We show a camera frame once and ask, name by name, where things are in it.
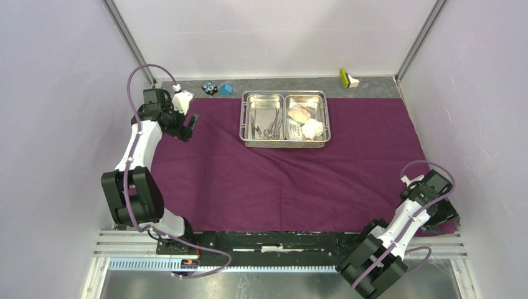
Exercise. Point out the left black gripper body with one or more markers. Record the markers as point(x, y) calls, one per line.
point(175, 119)

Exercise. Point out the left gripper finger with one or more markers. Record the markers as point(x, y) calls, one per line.
point(192, 122)
point(185, 134)

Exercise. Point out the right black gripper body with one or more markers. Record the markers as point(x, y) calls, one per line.
point(446, 210)

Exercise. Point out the blue small block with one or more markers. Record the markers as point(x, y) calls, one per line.
point(226, 89)

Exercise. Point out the purple cloth wrap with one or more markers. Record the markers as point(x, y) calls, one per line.
point(217, 183)

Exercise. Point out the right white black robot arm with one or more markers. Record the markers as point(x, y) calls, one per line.
point(377, 260)

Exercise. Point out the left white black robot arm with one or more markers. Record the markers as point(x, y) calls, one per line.
point(133, 197)

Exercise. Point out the steel surgical scissors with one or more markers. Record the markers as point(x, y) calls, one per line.
point(274, 129)

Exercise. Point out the metal instrument tray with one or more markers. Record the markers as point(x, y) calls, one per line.
point(263, 105)

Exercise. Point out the white sterile packet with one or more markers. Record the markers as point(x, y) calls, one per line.
point(293, 130)

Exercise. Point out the beige gauze roll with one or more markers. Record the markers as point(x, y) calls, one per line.
point(302, 112)

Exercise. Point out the white crumpled gauze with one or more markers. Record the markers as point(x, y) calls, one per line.
point(312, 129)

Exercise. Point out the yellow green white object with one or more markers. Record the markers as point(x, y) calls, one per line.
point(347, 80)

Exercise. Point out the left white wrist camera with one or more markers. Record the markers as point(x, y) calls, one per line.
point(181, 99)

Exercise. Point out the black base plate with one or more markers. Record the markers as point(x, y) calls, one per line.
point(227, 250)

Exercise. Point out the aluminium frame rail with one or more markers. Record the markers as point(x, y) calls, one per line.
point(125, 265)

